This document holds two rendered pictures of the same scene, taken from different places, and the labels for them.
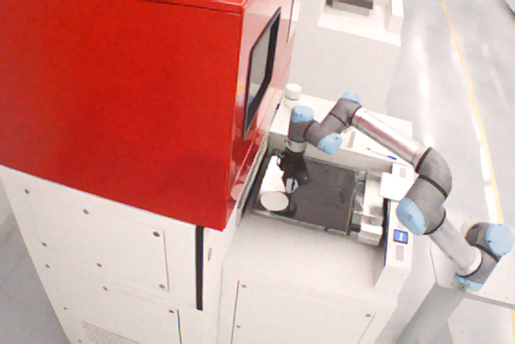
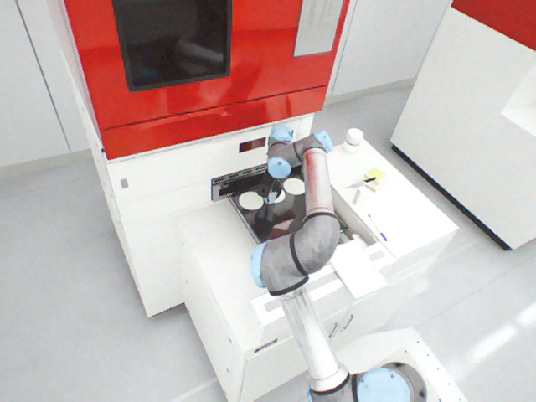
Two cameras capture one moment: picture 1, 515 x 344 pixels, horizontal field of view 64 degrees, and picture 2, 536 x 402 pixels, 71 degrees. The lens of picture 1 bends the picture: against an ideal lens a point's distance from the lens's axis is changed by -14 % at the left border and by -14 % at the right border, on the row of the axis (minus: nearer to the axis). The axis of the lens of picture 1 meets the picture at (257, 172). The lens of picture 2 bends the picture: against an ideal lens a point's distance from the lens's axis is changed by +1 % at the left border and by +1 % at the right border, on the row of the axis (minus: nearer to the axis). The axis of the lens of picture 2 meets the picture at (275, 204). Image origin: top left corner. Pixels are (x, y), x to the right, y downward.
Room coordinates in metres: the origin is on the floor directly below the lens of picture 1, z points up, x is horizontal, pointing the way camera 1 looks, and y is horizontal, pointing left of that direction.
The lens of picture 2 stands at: (0.55, -0.86, 2.02)
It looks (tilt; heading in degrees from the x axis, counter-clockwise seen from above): 47 degrees down; 43
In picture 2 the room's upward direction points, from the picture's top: 11 degrees clockwise
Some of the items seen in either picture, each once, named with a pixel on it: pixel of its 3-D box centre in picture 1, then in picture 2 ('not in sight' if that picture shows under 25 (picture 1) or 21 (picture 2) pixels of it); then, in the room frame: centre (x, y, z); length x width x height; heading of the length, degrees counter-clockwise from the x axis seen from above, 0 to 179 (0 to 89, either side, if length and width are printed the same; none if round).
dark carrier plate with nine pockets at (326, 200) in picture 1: (308, 189); (286, 211); (1.34, -0.20, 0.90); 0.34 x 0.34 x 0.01; 81
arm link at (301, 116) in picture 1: (301, 123); (279, 142); (1.31, -0.12, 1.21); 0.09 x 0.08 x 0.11; 49
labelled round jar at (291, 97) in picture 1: (292, 96); (353, 141); (1.80, -0.11, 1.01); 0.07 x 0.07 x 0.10
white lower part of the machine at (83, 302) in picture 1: (157, 264); (193, 209); (1.24, 0.39, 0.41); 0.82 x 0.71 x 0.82; 171
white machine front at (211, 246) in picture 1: (240, 183); (221, 166); (1.18, 0.05, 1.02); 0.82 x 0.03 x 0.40; 171
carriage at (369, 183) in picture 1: (371, 207); not in sight; (1.31, -0.46, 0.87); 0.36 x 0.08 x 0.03; 171
